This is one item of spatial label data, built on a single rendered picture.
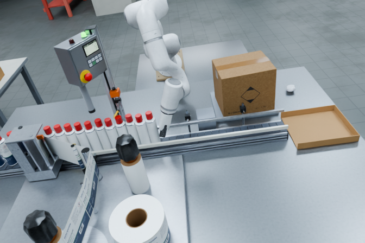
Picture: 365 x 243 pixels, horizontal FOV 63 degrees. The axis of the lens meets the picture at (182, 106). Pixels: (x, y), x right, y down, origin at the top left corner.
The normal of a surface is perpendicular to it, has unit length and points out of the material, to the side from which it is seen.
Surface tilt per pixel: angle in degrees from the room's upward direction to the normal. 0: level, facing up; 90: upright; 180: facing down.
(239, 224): 0
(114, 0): 90
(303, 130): 0
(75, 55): 90
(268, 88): 90
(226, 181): 0
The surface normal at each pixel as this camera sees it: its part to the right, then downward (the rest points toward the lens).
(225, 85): 0.14, 0.56
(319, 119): -0.14, -0.80
